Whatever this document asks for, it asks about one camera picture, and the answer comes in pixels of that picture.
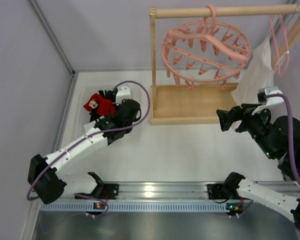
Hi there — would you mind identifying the red sock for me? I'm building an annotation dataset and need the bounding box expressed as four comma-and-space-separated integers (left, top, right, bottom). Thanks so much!
83, 93, 115, 116

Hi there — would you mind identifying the black striped sock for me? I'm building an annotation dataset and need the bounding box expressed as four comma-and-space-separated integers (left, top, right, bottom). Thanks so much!
89, 90, 115, 122

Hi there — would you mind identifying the white striped sock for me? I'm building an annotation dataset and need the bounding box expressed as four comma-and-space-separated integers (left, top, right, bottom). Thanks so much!
83, 121, 96, 133

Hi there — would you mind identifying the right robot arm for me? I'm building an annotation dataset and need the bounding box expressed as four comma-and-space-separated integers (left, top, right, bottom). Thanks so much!
216, 104, 300, 231

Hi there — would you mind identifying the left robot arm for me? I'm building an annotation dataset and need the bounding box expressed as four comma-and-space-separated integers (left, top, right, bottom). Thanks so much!
27, 99, 141, 204

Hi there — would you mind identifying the pink clothes hanger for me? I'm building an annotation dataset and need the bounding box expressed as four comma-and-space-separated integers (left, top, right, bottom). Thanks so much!
268, 14, 291, 77

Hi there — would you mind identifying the pink round clip hanger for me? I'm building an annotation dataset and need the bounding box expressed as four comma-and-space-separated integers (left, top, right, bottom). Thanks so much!
161, 4, 252, 90

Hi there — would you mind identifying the white undershirt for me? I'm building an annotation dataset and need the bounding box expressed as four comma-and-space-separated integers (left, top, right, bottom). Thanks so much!
231, 37, 274, 106

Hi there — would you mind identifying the wooden clothes rack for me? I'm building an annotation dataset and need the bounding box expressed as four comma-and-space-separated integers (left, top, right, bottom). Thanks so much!
149, 4, 300, 125

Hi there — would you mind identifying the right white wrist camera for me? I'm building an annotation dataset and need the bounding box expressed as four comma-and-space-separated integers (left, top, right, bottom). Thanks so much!
252, 86, 284, 115

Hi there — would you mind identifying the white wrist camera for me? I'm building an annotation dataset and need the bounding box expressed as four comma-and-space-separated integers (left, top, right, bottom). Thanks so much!
252, 86, 284, 115
113, 84, 132, 105

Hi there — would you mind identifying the white slotted cable duct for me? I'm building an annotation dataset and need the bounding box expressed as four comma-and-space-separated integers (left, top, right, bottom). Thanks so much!
40, 201, 240, 213

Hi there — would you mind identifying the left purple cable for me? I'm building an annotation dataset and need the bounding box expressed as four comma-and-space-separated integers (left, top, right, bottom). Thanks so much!
27, 80, 151, 221

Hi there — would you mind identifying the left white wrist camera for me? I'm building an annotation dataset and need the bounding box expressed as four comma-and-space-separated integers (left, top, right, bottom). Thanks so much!
113, 84, 132, 105

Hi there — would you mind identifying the aluminium rail frame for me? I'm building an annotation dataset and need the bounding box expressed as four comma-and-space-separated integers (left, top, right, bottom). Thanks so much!
29, 181, 300, 201

